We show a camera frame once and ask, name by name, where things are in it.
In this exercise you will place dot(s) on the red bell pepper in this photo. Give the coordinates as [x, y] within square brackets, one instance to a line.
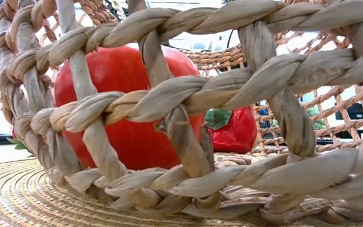
[238, 132]

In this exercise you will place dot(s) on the red apple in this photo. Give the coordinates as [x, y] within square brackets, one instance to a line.
[115, 69]

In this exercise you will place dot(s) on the red strawberry with green leaves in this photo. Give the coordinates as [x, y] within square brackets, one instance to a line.
[18, 145]

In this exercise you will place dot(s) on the black monitor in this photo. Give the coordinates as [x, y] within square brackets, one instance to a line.
[354, 112]

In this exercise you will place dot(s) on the round woven straw placemat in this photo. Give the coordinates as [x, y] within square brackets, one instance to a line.
[17, 195]

